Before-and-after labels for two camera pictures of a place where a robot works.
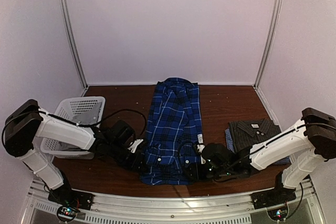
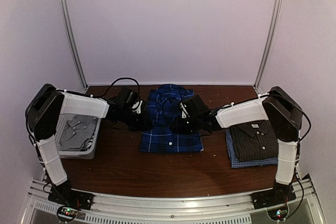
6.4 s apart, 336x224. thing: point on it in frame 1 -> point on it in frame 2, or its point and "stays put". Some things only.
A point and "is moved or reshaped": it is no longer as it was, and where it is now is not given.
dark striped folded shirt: [247, 134] stays put
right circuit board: [279, 213] stays put
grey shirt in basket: [91, 117] stays put
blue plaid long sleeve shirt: [173, 132] is moved or reshaped
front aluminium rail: [170, 207] stays put
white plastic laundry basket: [85, 110] stays put
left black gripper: [135, 162] -> [144, 122]
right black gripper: [196, 172] -> [178, 127]
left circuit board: [66, 213] stays put
